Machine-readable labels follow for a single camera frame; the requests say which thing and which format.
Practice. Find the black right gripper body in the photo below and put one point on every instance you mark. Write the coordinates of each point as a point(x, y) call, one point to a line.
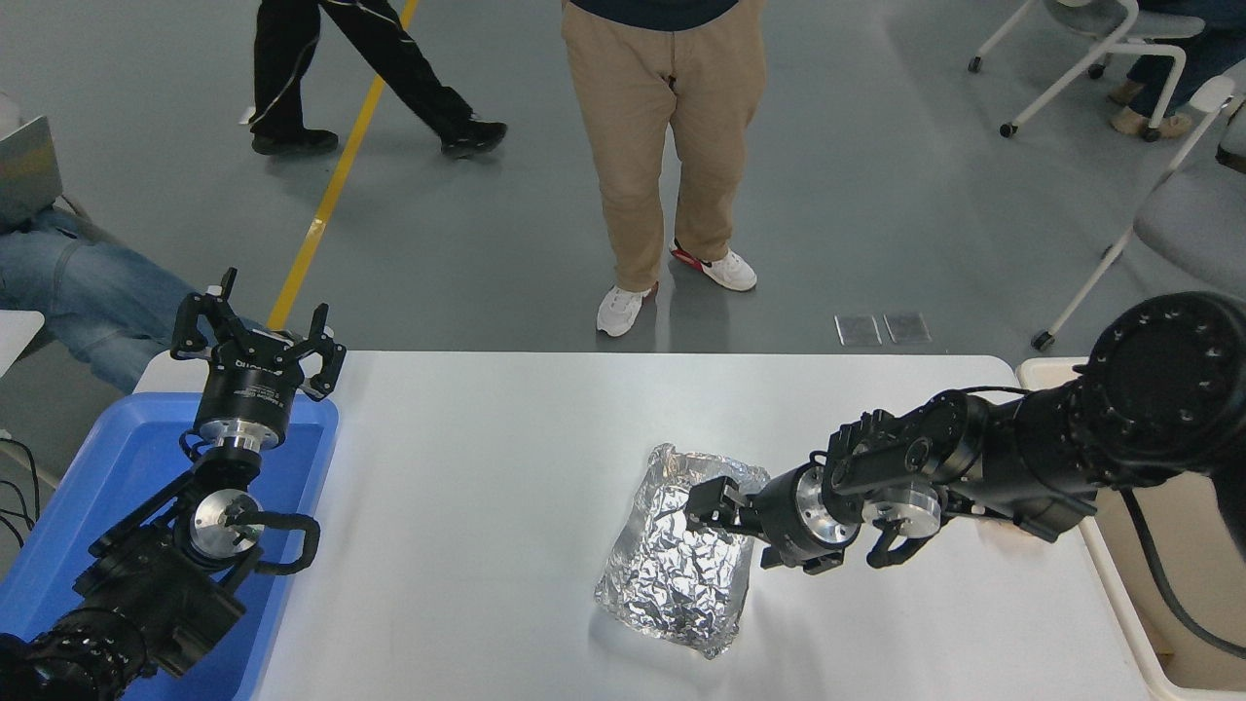
point(779, 516)

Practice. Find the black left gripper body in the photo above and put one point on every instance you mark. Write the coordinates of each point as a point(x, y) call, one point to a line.
point(248, 385)

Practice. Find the foil tray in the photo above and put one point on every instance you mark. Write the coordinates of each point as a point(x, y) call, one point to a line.
point(672, 574)

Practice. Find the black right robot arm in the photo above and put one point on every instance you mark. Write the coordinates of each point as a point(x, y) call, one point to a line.
point(1071, 438)

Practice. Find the grey floor plate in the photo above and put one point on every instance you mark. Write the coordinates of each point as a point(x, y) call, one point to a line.
point(857, 330)
point(907, 328)

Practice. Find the seated person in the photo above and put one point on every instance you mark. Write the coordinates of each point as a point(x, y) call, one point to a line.
point(88, 292)
point(1168, 63)

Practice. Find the blue plastic tray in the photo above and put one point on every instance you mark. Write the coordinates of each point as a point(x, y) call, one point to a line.
point(127, 458)

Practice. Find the small white table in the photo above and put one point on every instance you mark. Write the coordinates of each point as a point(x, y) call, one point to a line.
point(18, 336)

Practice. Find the walking person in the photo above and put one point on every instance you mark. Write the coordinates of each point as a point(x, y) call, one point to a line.
point(282, 68)

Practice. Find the large pale bin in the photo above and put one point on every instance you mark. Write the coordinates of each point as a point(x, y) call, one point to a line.
point(1197, 560)

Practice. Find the standing person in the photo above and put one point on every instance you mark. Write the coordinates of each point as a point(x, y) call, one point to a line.
point(642, 117)

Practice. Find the grey seat chair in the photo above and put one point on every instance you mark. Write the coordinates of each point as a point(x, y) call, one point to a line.
point(1192, 229)

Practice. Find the white frame chair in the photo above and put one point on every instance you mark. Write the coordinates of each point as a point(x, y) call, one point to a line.
point(1081, 58)

